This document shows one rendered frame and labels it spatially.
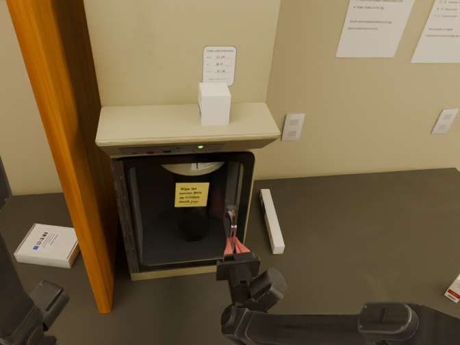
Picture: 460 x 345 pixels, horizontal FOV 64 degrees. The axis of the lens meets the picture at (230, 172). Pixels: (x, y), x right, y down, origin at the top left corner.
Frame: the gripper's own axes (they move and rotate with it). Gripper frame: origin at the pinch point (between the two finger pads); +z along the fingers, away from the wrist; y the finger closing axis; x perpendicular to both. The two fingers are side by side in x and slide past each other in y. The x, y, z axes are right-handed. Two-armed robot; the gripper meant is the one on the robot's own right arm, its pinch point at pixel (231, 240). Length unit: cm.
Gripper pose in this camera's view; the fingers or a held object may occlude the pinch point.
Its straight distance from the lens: 94.4
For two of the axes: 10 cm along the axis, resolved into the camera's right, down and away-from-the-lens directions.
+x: -0.7, 7.6, 6.4
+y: -9.8, 0.6, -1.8
